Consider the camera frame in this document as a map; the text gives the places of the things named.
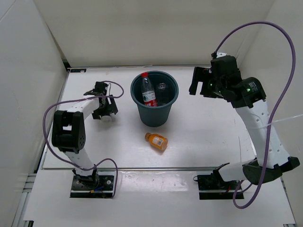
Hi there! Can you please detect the red label water bottle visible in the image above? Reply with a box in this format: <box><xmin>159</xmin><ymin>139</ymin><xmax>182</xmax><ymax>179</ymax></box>
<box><xmin>141</xmin><ymin>72</ymin><xmax>157</xmax><ymax>107</ymax></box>

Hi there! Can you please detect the clear unlabeled plastic bottle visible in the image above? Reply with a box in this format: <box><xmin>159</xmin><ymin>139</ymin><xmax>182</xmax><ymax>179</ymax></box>
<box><xmin>155</xmin><ymin>83</ymin><xmax>169</xmax><ymax>106</ymax></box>

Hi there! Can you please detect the orange juice bottle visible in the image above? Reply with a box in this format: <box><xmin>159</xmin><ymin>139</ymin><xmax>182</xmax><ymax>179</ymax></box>
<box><xmin>145</xmin><ymin>133</ymin><xmax>168</xmax><ymax>151</ymax></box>

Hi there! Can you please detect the black label small bottle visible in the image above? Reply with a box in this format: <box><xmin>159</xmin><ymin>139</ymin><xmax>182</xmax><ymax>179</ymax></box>
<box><xmin>100</xmin><ymin>115</ymin><xmax>113</xmax><ymax>122</ymax></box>

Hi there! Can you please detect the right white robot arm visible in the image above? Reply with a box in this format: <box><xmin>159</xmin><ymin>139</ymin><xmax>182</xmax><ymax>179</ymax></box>
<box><xmin>189</xmin><ymin>55</ymin><xmax>300</xmax><ymax>189</ymax></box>

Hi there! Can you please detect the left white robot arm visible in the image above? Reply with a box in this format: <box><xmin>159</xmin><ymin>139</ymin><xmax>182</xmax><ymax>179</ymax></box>
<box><xmin>52</xmin><ymin>82</ymin><xmax>118</xmax><ymax>189</ymax></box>

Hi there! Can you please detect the dark green plastic bin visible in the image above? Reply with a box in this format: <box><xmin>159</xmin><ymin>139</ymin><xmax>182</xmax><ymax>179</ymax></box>
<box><xmin>130</xmin><ymin>71</ymin><xmax>179</xmax><ymax>127</ymax></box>

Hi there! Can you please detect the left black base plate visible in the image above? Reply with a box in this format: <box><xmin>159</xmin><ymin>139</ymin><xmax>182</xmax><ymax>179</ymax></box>
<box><xmin>70</xmin><ymin>175</ymin><xmax>115</xmax><ymax>199</ymax></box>

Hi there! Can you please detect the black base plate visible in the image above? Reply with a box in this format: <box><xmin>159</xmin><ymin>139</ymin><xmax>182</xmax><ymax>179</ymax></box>
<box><xmin>193</xmin><ymin>175</ymin><xmax>238</xmax><ymax>200</ymax></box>
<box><xmin>70</xmin><ymin>175</ymin><xmax>115</xmax><ymax>199</ymax></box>

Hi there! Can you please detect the aluminium front rail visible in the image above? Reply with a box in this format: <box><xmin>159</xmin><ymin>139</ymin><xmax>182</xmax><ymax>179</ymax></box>
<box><xmin>42</xmin><ymin>166</ymin><xmax>216</xmax><ymax>171</ymax></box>

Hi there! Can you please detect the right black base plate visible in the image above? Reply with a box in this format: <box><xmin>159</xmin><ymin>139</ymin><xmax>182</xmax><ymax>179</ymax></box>
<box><xmin>193</xmin><ymin>175</ymin><xmax>238</xmax><ymax>200</ymax></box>

